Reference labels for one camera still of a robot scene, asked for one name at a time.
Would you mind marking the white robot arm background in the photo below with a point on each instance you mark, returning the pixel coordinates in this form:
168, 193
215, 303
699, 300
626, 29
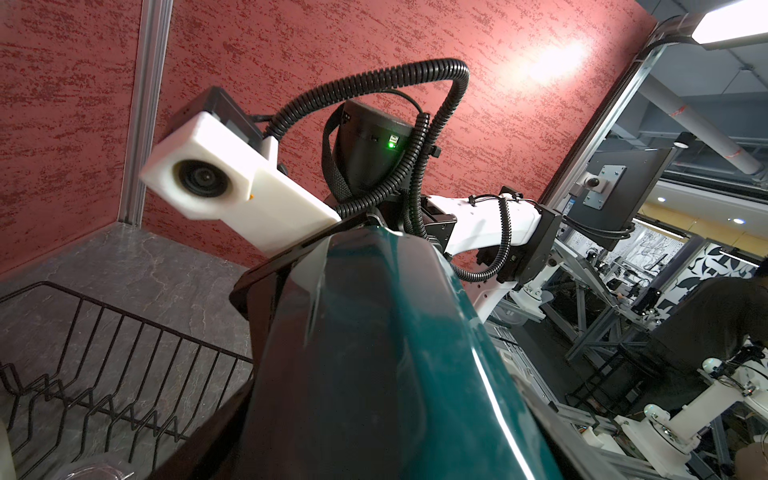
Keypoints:
667, 441

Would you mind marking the person in dark shirt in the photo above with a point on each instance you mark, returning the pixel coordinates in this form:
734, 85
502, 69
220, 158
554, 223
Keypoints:
713, 321

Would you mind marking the clear plastic cup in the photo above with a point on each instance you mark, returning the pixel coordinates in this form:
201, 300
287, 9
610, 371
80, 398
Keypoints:
104, 466

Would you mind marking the black monitor on mount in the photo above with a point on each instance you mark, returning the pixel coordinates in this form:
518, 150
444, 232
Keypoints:
612, 189

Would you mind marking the aluminium corner post left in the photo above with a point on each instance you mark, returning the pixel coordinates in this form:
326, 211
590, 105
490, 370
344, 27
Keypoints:
155, 22

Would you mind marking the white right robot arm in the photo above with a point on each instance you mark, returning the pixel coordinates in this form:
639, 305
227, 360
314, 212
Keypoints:
334, 284

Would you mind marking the black wire dish rack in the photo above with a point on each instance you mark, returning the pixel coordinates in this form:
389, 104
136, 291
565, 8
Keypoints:
83, 381

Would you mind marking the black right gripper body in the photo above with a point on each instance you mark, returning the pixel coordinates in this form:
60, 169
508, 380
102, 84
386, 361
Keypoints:
257, 292

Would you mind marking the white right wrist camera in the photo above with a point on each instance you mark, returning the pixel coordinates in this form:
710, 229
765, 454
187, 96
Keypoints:
214, 164

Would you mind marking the white mug green handle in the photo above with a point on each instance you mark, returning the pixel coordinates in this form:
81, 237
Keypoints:
369, 412

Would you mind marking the ceiling light panel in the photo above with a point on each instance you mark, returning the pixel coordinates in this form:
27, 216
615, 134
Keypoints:
737, 24

